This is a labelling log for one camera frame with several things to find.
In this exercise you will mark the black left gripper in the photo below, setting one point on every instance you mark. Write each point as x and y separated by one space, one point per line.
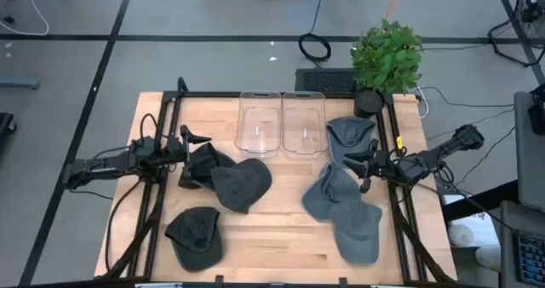
184 160

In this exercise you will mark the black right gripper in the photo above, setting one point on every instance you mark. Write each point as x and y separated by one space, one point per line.
381 162

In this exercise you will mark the black baseball cap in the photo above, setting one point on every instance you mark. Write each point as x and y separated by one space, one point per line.
204 160
193 237

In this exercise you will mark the grey baseball cap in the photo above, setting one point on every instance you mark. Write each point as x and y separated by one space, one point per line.
328 194
355 232
347 132

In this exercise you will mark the charcoal baseball cap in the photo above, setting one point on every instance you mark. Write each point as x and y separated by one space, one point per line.
242 186

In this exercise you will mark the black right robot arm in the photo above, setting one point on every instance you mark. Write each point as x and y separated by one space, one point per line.
447 147

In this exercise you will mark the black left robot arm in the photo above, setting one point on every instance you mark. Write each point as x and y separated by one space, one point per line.
106 166

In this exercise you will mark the clear plastic bin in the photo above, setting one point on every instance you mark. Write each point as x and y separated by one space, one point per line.
257 126
304 126

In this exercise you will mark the black floor grille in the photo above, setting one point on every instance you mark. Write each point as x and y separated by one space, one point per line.
323 81

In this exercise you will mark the green plant in black pot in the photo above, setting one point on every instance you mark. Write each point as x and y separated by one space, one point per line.
385 58

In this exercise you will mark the black table edge clip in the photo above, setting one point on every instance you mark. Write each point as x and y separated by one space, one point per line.
342 281
219 279

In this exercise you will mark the black desk crossbar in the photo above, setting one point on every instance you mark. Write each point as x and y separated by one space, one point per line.
477 200

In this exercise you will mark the person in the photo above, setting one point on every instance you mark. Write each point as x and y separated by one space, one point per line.
462 234

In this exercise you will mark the light grey desk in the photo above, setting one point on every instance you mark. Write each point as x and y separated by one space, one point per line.
530 173

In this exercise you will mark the dark grey desk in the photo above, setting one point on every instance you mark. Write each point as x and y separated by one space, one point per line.
508 258

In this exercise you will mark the black device on desk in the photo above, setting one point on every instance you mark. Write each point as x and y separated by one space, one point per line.
538 117

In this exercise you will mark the blue-grey table foot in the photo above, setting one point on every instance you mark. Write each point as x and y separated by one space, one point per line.
19 82

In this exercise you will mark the black chair part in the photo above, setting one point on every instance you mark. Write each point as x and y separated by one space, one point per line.
5 124

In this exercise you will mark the backlit computer keyboard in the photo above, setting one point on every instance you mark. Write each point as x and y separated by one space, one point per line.
532 260

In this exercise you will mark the black caster wheel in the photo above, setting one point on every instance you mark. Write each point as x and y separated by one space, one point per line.
8 19

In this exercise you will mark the black standing fan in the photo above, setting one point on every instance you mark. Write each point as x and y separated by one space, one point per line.
532 2

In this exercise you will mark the white metal bracket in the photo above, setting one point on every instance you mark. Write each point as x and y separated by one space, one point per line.
389 286
157 285

